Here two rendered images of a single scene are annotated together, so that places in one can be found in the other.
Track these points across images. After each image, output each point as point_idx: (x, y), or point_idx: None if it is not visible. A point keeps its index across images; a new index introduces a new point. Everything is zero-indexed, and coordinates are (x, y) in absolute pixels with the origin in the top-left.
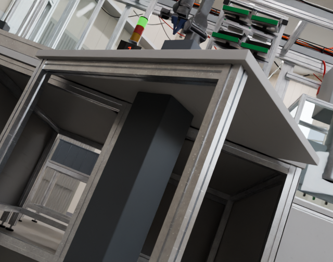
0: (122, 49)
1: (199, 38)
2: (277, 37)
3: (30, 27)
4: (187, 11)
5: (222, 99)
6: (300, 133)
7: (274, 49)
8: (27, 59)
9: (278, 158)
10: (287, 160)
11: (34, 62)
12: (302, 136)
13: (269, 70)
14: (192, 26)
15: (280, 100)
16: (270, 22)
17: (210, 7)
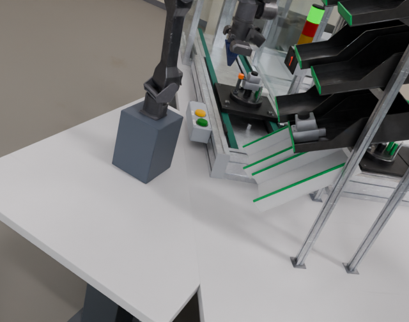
0: (287, 59)
1: (151, 100)
2: None
3: (264, 31)
4: (235, 29)
5: None
6: (76, 269)
7: (397, 69)
8: (176, 93)
9: (197, 293)
10: (199, 305)
11: (176, 98)
12: (84, 275)
13: (372, 121)
14: (144, 85)
15: (13, 223)
16: (346, 18)
17: (167, 50)
